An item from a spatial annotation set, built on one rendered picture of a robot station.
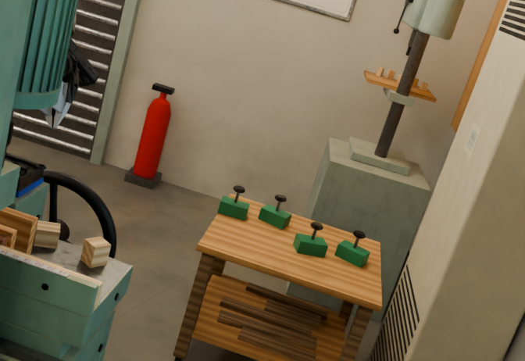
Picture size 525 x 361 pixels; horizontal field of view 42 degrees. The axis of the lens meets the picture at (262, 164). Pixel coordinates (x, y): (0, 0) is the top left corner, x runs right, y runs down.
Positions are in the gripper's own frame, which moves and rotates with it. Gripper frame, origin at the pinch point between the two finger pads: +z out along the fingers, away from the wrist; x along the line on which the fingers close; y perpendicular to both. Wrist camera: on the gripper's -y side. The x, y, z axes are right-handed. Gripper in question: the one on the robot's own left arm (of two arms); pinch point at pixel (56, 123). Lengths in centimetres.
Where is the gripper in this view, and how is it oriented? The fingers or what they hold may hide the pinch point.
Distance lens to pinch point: 139.9
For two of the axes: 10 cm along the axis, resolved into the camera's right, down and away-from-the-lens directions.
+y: -4.3, -2.3, -8.7
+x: 9.0, -1.2, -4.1
